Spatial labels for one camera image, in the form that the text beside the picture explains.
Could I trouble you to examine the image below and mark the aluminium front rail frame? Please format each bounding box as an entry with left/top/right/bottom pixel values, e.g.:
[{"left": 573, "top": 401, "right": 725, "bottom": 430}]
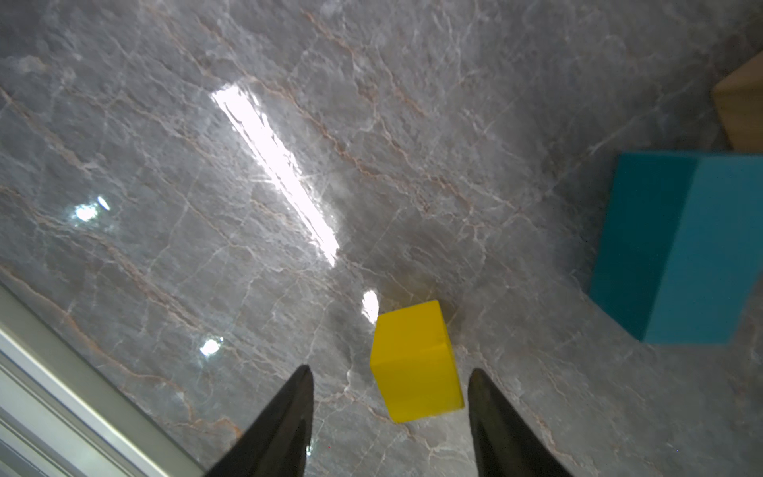
[{"left": 1, "top": 289, "right": 204, "bottom": 476}]

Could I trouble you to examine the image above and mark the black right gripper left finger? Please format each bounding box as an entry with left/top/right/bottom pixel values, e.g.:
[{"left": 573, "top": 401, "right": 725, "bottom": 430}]
[{"left": 206, "top": 365, "right": 314, "bottom": 477}]

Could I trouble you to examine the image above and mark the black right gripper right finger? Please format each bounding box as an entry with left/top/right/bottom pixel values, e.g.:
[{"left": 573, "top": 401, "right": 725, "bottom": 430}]
[{"left": 468, "top": 369, "right": 571, "bottom": 477}]

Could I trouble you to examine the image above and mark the small yellow cube block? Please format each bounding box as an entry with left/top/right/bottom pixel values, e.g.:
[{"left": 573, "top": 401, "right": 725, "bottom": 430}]
[{"left": 370, "top": 300, "right": 464, "bottom": 423}]

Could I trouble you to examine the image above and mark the natural wood rectangular block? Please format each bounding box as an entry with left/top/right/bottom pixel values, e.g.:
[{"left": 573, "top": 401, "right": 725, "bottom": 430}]
[{"left": 711, "top": 53, "right": 763, "bottom": 154}]

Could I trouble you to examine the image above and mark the teal rectangular block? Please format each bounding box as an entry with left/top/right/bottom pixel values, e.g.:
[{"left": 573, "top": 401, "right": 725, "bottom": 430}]
[{"left": 589, "top": 151, "right": 762, "bottom": 345}]

